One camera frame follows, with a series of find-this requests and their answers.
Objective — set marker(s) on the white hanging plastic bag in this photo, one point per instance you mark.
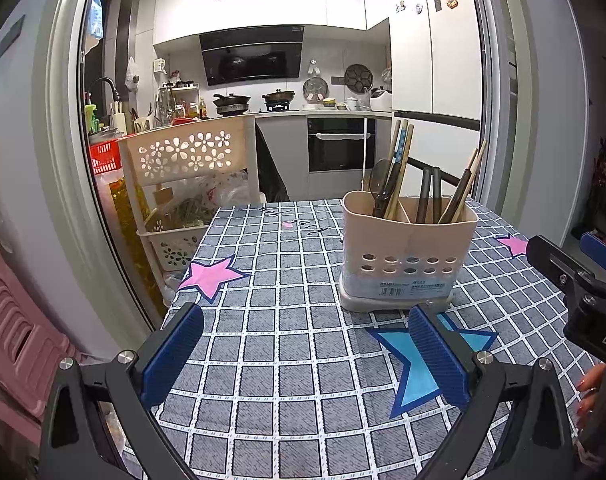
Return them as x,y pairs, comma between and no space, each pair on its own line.
131,72

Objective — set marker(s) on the white refrigerator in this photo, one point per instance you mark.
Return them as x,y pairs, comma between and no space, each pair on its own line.
453,60

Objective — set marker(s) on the white knife block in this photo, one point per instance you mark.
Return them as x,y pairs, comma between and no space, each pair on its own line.
118,117

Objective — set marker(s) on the white kettle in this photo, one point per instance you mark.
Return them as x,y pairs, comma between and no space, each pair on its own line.
351,104

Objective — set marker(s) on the white upper kitchen cabinets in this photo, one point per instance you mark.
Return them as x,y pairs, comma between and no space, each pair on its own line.
263,5

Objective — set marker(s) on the beige plastic utensil holder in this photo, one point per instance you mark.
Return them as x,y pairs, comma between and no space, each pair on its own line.
408,240

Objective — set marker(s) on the dark kitchen faucet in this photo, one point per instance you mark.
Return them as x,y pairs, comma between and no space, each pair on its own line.
108,82

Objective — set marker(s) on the stacked bowls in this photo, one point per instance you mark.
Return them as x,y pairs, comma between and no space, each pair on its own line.
328,103

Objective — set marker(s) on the round hanging plate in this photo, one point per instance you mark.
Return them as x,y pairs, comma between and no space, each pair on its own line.
313,89

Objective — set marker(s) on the grey kitchen base cabinet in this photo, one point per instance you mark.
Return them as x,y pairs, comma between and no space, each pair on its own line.
283,155

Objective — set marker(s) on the black range hood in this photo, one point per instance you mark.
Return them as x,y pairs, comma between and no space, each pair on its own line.
253,60

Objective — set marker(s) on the white rice cooker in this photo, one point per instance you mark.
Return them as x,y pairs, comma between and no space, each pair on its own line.
380,100

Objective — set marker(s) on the white pole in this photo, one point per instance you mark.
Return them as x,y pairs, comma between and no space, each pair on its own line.
365,155

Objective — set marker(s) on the spice rack with bottles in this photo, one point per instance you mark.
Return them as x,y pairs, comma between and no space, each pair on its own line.
178,102

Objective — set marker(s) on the dark wall switch panel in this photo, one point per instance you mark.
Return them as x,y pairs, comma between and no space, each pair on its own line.
10,36

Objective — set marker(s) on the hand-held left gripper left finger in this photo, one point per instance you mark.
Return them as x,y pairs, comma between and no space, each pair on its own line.
175,355

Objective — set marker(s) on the blue patterned wooden chopstick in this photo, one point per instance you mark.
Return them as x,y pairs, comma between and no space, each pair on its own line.
408,142

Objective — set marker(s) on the black wok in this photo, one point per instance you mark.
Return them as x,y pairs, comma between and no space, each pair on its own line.
231,99

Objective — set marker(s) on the pink plastic chair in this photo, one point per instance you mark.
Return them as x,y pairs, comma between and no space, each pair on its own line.
18,325

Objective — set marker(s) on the person's right hand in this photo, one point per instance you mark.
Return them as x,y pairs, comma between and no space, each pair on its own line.
592,390

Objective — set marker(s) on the beige flower cut-out trolley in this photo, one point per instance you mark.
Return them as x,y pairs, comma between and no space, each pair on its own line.
183,152

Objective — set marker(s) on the round dark metal rack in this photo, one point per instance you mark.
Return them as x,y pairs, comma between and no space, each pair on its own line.
358,76

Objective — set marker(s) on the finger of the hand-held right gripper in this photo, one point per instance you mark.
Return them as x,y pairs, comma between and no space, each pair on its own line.
600,250
553,260

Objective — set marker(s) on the yellow cooking oil bottle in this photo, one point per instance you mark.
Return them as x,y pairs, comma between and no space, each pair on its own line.
125,210

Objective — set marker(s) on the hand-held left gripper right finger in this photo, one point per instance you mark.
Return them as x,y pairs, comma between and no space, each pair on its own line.
438,355

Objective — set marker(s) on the red plastic basket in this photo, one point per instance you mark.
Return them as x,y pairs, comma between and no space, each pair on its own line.
105,157

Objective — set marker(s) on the black pot with lid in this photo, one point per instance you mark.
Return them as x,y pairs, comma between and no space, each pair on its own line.
278,96

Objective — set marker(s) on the plastic bag of vegetables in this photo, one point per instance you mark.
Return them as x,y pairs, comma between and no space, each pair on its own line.
208,195

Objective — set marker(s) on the green plastic basket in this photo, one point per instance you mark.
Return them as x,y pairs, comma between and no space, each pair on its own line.
90,117

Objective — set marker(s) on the black built-in oven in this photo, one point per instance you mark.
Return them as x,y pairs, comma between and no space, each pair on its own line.
338,152

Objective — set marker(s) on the grey checked star tablecloth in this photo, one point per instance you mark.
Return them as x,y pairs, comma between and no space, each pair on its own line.
293,310

